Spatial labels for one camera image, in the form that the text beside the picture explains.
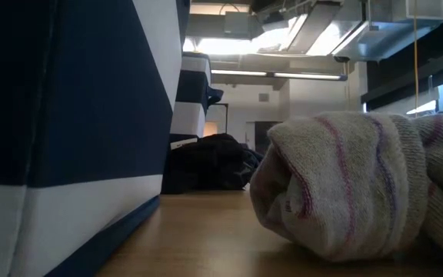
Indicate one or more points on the black garment with label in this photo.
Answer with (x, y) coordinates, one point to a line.
(206, 165)

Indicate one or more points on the navy blue garment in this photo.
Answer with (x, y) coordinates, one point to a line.
(253, 157)

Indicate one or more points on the pale striped knit sock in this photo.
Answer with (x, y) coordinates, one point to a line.
(340, 184)

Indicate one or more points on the navy white striped fabric bin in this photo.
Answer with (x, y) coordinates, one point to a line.
(90, 115)
(190, 86)

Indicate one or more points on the long ceiling light fixture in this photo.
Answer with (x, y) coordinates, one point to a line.
(283, 75)

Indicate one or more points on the grey ceiling box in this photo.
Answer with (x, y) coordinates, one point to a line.
(237, 23)

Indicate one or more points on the metal ceiling panel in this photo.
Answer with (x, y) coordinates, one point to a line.
(314, 27)

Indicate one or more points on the black door frame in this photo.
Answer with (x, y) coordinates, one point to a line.
(227, 115)

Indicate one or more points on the grey wall vent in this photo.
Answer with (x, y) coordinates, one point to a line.
(264, 97)

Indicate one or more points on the metal air duct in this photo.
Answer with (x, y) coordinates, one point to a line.
(379, 42)

